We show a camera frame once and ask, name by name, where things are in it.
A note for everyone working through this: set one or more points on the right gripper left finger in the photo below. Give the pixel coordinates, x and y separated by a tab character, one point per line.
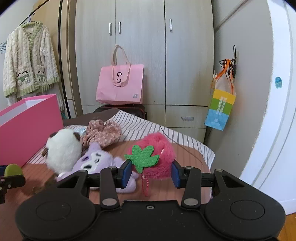
108	180

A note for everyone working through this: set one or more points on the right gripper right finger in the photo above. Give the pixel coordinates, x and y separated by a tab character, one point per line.
192	179

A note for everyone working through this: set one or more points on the green foam ball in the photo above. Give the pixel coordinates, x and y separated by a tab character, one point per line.
13	170

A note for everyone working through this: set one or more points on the pink strawberry plush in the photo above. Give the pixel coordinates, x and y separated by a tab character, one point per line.
151	157

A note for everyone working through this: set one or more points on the purple plush toy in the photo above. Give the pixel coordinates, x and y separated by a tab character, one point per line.
93	161

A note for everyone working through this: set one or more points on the floral pink scrunchie cloth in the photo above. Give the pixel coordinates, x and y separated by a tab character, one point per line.
103	133

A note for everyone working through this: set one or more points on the white brown plush toy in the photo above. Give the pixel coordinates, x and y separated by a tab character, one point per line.
62	150

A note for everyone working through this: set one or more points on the white tissue packet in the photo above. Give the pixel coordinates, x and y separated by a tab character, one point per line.
80	129

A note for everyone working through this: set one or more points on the striped table cloth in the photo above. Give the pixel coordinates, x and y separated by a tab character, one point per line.
189	151

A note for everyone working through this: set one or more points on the pink storage box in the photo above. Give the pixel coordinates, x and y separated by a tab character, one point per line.
26	126

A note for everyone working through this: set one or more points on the dark suitcase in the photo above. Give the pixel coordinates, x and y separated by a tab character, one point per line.
134	109

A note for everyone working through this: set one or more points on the white door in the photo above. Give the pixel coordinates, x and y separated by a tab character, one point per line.
271	165

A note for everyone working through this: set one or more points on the colourful paper gift bag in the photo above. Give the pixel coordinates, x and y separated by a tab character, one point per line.
223	96

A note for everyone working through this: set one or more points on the pink paper shopping bag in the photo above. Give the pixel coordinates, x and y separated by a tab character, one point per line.
120	84

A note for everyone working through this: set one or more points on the cream knitted cardigan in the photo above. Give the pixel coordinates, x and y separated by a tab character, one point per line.
30	67

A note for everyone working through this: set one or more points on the blue round door sticker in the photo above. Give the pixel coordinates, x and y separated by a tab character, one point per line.
278	82

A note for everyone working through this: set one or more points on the grey wardrobe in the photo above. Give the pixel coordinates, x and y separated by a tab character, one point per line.
173	40

